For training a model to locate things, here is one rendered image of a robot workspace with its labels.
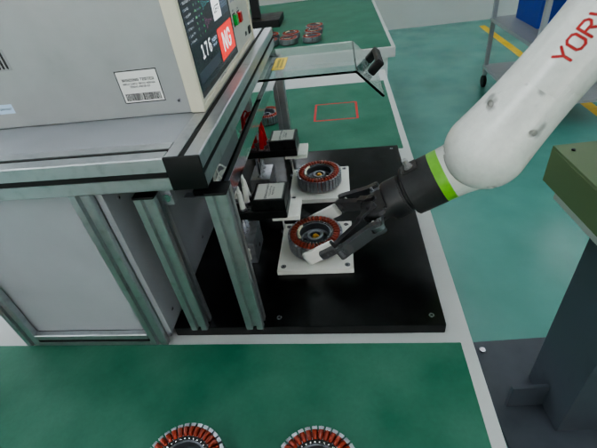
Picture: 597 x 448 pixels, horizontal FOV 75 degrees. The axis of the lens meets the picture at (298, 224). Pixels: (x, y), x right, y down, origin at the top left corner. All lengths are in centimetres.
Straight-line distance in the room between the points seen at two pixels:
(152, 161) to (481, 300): 153
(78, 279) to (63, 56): 33
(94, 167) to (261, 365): 39
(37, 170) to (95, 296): 25
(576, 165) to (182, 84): 81
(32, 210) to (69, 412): 33
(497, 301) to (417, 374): 118
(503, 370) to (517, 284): 45
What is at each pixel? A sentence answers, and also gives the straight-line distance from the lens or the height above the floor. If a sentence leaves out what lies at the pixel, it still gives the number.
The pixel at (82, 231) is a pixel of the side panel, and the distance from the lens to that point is 64.
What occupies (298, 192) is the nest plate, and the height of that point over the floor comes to 78.
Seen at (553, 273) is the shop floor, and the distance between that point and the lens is 202.
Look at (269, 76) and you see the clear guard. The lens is 89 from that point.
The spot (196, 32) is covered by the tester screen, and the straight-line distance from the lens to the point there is 63.
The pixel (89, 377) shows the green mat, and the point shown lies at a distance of 80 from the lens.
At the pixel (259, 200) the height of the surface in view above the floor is 92.
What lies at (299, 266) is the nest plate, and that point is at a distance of 77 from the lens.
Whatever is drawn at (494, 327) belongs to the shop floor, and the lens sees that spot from 173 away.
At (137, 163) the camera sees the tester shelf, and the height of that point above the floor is 111.
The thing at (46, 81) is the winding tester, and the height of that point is 118.
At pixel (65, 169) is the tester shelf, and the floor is 111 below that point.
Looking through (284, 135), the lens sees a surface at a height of 92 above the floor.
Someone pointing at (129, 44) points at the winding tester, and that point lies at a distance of 61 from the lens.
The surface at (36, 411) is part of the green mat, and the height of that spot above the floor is 75.
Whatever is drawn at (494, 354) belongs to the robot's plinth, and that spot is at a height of 2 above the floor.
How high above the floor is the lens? 132
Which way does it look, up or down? 37 degrees down
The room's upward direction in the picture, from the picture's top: 9 degrees counter-clockwise
